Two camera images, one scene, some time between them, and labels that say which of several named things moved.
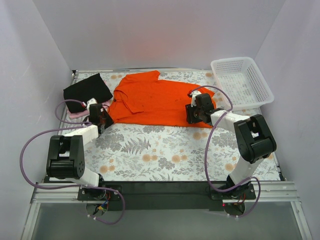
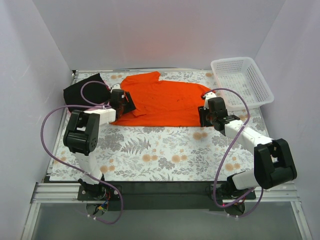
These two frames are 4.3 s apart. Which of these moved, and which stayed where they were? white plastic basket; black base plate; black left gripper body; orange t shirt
Moved: black left gripper body
Stayed: orange t shirt; white plastic basket; black base plate
